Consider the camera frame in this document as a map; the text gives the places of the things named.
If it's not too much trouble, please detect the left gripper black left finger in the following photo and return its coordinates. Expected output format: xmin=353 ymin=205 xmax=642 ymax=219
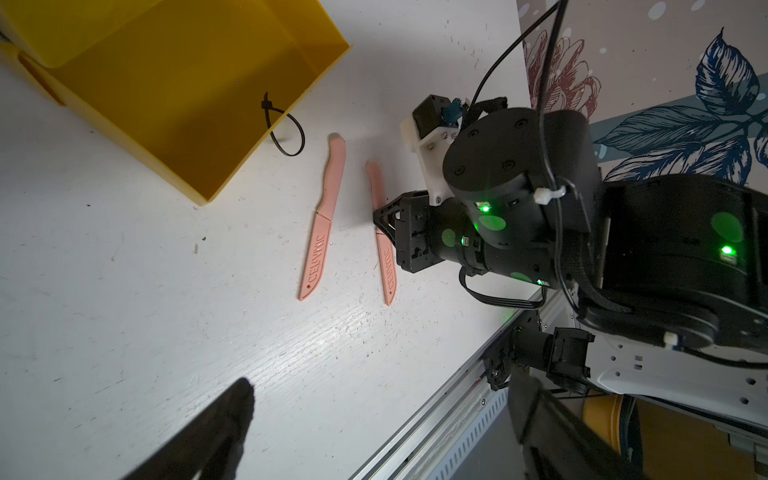
xmin=126 ymin=378 xmax=255 ymax=479

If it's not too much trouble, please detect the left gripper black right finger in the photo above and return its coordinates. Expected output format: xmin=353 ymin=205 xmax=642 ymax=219
xmin=508 ymin=367 xmax=646 ymax=479

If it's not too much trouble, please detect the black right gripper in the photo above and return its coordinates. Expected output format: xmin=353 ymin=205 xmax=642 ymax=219
xmin=373 ymin=190 xmax=480 ymax=274

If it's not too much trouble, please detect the pink fruit knife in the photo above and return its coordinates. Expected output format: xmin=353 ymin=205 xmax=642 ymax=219
xmin=298 ymin=134 xmax=346 ymax=301
xmin=365 ymin=161 xmax=397 ymax=306

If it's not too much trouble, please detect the yellow bottom drawer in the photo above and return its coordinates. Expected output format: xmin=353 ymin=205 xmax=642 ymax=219
xmin=1 ymin=1 xmax=349 ymax=205

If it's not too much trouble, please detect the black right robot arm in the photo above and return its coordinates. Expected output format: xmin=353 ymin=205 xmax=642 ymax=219
xmin=373 ymin=108 xmax=767 ymax=479

